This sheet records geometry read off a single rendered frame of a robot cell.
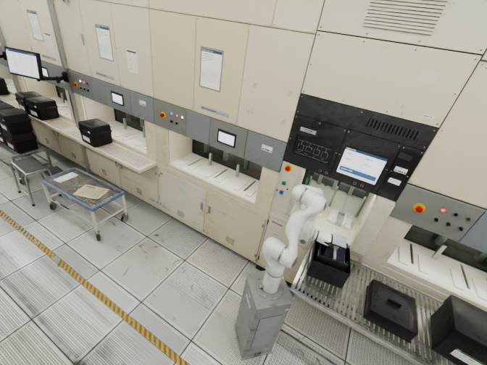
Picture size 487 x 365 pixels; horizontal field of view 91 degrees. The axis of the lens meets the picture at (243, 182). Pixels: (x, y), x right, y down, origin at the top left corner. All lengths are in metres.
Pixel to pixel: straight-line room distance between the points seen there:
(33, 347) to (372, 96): 3.06
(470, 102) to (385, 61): 0.50
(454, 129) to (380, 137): 0.38
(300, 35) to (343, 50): 0.30
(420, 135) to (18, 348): 3.24
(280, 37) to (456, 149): 1.32
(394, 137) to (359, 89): 0.39
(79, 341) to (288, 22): 2.87
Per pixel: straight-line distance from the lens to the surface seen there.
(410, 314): 2.12
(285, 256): 1.54
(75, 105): 4.08
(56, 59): 4.17
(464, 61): 1.84
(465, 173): 1.99
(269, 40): 1.99
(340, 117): 1.86
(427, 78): 1.82
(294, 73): 1.91
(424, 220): 2.10
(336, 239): 1.94
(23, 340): 2.83
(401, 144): 1.88
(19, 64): 3.76
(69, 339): 2.69
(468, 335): 2.05
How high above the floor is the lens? 2.27
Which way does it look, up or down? 32 degrees down
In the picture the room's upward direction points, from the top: 10 degrees clockwise
